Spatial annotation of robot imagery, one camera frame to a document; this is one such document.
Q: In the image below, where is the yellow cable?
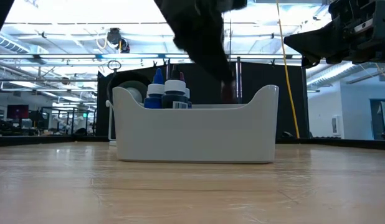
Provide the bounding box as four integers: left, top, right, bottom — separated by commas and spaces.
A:
275, 0, 301, 140

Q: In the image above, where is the black Chefmaster colour bottle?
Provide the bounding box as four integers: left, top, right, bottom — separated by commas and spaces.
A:
161, 64, 189, 110

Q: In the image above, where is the black aluminium table frame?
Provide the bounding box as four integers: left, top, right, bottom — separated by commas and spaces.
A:
0, 134, 385, 152

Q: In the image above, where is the dark monitor screen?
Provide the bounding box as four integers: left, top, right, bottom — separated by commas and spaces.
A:
6, 105, 30, 121

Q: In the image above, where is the grey plastic bin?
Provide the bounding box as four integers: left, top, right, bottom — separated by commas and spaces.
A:
112, 84, 280, 164

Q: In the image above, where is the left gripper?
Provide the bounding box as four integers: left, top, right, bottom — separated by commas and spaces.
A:
153, 0, 248, 85

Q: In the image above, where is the blue Chefmaster colour bottle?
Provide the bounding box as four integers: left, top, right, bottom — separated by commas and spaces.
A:
143, 68, 166, 110

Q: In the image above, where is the black ceiling cable reel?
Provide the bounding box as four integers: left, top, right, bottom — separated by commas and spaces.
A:
107, 27, 131, 54

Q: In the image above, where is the black partition screen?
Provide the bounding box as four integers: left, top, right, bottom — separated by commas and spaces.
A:
97, 58, 309, 141

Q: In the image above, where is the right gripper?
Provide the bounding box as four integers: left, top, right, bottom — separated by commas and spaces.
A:
284, 0, 385, 68

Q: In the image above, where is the white wall box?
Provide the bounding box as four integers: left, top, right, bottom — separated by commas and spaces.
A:
331, 114, 341, 136

